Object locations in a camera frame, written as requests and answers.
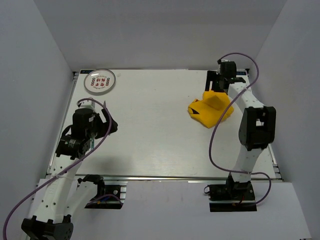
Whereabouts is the round printed plate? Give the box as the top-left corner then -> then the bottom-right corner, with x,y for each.
83,69 -> 116,95

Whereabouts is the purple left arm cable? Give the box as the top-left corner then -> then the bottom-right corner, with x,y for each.
2,98 -> 115,240

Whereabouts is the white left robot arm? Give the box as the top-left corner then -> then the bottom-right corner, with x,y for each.
21,98 -> 118,240

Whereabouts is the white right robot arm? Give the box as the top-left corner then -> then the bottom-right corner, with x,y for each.
205,59 -> 276,200

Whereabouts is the metal knife teal handle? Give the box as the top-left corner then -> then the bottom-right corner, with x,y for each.
90,134 -> 95,150

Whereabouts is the yellow Pikachu cloth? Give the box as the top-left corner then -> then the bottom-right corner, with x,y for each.
187,90 -> 231,129

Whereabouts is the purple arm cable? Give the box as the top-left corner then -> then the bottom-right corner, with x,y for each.
2,98 -> 115,240
208,52 -> 273,207

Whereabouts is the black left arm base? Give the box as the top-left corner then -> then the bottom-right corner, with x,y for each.
77,174 -> 127,210

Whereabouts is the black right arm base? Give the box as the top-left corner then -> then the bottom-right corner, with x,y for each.
203,184 -> 257,213

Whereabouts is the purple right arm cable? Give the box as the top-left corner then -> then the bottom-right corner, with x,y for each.
208,52 -> 273,207

